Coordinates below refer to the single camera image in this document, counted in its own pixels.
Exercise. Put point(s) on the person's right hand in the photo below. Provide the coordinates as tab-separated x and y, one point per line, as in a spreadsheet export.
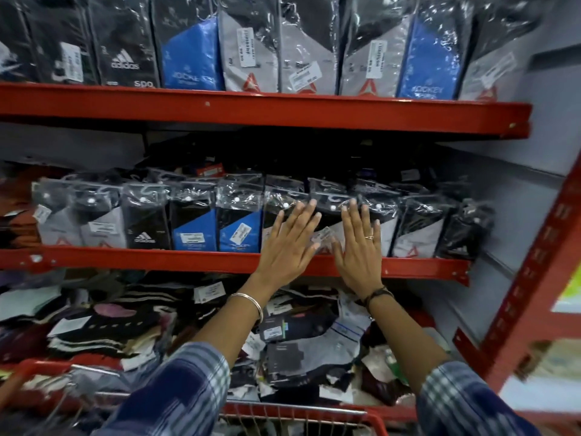
361	263

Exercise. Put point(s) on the person's right forearm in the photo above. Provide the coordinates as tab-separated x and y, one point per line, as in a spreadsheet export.
406	340

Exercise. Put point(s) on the short red metal shelf board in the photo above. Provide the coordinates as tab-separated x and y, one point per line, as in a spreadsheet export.
181	261

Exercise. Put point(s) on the person's left little finger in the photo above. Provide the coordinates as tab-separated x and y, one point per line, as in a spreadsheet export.
278	224

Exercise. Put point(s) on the stack of brown orange clothes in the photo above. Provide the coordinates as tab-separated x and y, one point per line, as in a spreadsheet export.
16	217

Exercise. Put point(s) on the person's left thumb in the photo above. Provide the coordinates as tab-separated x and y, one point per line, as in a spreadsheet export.
317	252

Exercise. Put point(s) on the person's left middle finger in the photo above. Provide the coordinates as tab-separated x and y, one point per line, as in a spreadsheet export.
306	217

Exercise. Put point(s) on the person's right little finger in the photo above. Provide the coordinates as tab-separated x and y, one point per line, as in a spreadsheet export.
377	233

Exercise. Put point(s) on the person's right thumb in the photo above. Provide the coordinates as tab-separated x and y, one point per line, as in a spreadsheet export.
338	255

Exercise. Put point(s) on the long red metal shelf board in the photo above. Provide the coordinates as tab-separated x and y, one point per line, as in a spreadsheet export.
272	111

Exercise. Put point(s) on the person's right middle finger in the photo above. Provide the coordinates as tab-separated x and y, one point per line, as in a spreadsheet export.
356	220

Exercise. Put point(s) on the dark thread wristband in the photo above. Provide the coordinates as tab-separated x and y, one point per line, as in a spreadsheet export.
377	293

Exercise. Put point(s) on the pile of loose socks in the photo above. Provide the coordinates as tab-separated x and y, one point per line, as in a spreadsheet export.
136	322

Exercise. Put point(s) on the yellow green packet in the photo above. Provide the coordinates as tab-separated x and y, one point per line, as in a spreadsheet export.
569	290

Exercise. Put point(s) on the silver bangle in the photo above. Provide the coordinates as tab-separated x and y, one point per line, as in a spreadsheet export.
250	301

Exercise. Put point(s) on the person's left forearm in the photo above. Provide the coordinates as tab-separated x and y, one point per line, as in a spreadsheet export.
234	322

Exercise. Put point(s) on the row of large sock packets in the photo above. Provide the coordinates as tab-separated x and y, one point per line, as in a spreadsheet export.
308	45

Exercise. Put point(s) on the person's left hand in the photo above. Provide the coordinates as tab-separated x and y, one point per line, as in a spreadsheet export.
283	256

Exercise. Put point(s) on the red perforated shelf upright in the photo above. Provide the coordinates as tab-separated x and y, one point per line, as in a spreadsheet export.
531	286

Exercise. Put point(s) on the blue plaid shirt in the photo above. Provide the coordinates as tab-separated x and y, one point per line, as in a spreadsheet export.
177	395

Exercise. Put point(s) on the row of small sock packets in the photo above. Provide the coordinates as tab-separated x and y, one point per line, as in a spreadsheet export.
195	217

